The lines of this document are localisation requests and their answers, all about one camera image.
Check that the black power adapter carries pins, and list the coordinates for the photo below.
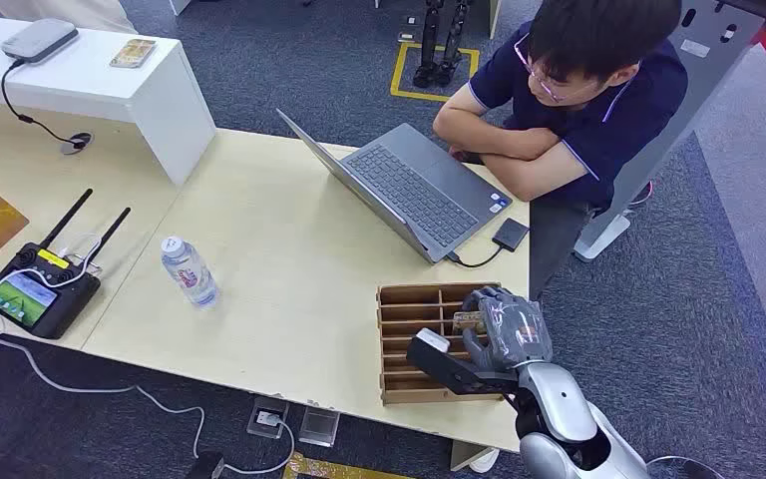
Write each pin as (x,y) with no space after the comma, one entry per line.
(204,466)

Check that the yellow floor tape square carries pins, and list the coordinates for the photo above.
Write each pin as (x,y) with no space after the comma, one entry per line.
(432,71)

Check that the clear plastic water bottle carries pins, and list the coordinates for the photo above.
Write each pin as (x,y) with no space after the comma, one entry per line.
(189,272)

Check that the floor power socket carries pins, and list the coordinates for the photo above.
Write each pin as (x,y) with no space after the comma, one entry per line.
(267,418)

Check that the small patterned card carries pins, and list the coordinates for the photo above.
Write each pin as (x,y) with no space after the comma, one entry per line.
(467,322)

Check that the black humanoid robot legs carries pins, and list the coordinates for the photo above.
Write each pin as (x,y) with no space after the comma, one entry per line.
(441,43)

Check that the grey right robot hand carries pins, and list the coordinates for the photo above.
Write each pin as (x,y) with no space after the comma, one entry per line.
(512,334)

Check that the small black adapter box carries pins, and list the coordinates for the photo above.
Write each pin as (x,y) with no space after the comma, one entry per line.
(510,234)

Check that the floor socket cover plate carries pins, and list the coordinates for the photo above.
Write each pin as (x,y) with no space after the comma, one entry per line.
(319,426)

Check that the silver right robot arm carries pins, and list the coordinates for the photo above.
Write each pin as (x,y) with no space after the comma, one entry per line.
(565,430)

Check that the black remote controller with antennas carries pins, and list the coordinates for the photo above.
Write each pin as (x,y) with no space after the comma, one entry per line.
(42,284)

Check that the person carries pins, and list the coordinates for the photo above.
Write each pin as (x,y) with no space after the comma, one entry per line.
(568,112)

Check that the grey flat device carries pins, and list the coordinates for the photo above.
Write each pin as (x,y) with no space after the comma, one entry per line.
(39,40)

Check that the grey open laptop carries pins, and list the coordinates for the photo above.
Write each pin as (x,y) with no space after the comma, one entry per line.
(416,188)

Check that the white desk shelf riser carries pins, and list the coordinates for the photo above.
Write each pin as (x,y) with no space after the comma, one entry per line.
(92,86)

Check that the grey metal stand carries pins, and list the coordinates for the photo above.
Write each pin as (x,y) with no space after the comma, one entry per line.
(674,119)

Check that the wooden slotted card organizer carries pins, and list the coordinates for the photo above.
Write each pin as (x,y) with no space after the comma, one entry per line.
(416,344)

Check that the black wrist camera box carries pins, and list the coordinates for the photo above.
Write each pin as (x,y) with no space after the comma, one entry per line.
(449,363)

